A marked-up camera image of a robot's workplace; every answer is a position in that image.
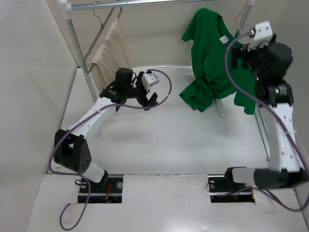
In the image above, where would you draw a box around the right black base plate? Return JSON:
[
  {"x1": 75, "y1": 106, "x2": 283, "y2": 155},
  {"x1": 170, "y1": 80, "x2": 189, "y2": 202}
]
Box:
[{"x1": 206, "y1": 175, "x2": 255, "y2": 203}]

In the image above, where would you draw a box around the grey plastic hanger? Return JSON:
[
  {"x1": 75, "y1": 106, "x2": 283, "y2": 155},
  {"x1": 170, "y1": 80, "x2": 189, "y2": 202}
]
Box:
[{"x1": 83, "y1": 3, "x2": 123, "y2": 73}]

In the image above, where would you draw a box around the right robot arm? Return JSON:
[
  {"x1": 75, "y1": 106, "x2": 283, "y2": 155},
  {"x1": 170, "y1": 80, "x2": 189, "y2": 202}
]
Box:
[{"x1": 224, "y1": 35, "x2": 309, "y2": 189}]

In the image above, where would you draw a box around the pink wire hanger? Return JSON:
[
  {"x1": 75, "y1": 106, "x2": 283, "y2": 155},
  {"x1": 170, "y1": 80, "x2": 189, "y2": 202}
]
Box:
[{"x1": 218, "y1": 0, "x2": 252, "y2": 44}]

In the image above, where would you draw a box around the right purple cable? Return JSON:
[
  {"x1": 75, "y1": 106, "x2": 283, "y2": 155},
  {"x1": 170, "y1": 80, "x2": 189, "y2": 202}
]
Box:
[{"x1": 224, "y1": 30, "x2": 309, "y2": 212}]

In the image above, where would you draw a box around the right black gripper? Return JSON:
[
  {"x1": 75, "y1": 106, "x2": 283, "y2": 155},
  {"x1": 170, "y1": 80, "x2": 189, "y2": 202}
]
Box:
[{"x1": 231, "y1": 40, "x2": 276, "y2": 82}]

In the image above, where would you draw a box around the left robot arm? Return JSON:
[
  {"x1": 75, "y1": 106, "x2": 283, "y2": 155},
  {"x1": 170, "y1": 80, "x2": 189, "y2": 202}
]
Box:
[{"x1": 53, "y1": 68, "x2": 159, "y2": 192}]

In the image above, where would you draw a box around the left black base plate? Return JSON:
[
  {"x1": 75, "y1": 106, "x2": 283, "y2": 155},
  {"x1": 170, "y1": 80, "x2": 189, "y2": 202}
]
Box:
[{"x1": 75, "y1": 174, "x2": 124, "y2": 204}]

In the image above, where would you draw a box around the beige ribbed garment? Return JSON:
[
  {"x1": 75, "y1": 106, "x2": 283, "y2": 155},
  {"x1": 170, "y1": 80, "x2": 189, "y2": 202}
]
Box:
[{"x1": 91, "y1": 18, "x2": 132, "y2": 93}]

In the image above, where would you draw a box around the metal clothes rack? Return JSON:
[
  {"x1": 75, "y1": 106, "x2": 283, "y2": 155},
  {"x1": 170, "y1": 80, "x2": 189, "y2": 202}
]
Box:
[{"x1": 57, "y1": 0, "x2": 255, "y2": 116}]

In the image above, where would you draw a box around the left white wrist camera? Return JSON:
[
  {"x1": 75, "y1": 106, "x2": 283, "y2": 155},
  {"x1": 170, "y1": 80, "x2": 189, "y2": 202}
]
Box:
[{"x1": 141, "y1": 73, "x2": 159, "y2": 92}]

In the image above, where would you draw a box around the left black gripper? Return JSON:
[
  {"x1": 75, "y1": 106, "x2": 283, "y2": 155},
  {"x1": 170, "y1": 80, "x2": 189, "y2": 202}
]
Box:
[{"x1": 125, "y1": 72, "x2": 158, "y2": 110}]

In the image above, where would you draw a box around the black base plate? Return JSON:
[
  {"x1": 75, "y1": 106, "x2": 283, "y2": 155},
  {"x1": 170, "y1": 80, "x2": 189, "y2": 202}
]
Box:
[
  {"x1": 75, "y1": 174, "x2": 124, "y2": 204},
  {"x1": 206, "y1": 175, "x2": 255, "y2": 203}
]

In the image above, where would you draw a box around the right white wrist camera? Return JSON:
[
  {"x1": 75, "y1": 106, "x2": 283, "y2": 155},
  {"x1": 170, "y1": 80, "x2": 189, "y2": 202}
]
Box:
[{"x1": 247, "y1": 21, "x2": 273, "y2": 52}]

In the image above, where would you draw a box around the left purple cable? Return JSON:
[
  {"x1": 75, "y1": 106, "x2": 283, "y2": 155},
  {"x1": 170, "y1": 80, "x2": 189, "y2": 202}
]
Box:
[{"x1": 49, "y1": 69, "x2": 173, "y2": 231}]

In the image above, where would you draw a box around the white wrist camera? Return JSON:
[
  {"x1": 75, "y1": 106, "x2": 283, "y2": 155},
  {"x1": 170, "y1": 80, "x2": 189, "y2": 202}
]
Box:
[
  {"x1": 247, "y1": 21, "x2": 273, "y2": 52},
  {"x1": 141, "y1": 73, "x2": 159, "y2": 92}
]

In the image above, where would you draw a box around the purple cable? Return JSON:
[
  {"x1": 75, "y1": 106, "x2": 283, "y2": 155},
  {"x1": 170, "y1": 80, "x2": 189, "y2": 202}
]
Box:
[
  {"x1": 49, "y1": 69, "x2": 173, "y2": 231},
  {"x1": 224, "y1": 30, "x2": 309, "y2": 212}
]

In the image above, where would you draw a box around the green t shirt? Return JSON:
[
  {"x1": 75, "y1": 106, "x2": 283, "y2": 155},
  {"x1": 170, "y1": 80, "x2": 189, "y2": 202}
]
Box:
[{"x1": 180, "y1": 8, "x2": 255, "y2": 115}]

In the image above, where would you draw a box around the aluminium rail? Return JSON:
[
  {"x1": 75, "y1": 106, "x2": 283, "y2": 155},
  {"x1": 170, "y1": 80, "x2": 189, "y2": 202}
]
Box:
[{"x1": 254, "y1": 105, "x2": 270, "y2": 164}]

